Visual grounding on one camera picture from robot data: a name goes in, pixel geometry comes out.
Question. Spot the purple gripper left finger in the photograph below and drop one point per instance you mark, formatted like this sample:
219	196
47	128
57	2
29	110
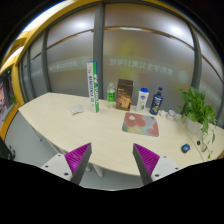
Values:
70	166

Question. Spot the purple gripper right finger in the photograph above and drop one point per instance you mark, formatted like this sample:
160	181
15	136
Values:
151	166

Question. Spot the floral mouse pad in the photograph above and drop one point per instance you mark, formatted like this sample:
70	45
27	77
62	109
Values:
140	124

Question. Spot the blue computer mouse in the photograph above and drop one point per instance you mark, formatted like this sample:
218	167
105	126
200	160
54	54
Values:
185	148

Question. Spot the small white jar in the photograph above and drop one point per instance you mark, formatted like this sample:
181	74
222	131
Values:
162	113

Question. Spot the white blister pack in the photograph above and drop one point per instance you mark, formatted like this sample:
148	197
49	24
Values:
76	109

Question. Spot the white cup red band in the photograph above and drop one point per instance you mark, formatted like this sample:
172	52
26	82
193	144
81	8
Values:
170	115

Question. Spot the dark blue shampoo bottle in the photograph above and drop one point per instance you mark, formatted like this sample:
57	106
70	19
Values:
156	102

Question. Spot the clear green-label bottle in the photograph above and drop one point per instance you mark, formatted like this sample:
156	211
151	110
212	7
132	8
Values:
110	95

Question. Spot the white shampoo bottle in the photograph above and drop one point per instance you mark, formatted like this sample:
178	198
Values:
142	99

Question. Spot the potted green plant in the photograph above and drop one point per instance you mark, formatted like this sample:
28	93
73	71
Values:
196	110

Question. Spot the brown paper bag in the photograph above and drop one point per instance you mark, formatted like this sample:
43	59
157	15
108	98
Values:
124	94

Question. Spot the tall green white box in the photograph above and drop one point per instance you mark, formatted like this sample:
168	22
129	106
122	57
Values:
93	85

